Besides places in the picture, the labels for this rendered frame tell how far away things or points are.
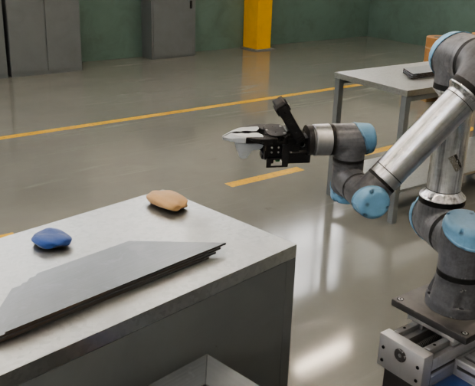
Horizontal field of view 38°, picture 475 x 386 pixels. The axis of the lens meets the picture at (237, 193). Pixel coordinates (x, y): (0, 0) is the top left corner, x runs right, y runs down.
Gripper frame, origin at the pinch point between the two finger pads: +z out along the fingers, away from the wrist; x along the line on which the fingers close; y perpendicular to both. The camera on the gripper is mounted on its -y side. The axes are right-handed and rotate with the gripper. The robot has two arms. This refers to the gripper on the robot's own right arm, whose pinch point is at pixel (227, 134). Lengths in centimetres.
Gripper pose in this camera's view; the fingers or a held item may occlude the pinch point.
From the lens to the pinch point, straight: 158.7
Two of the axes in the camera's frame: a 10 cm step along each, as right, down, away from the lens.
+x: -1.9, -4.8, 8.6
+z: -9.8, 0.5, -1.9
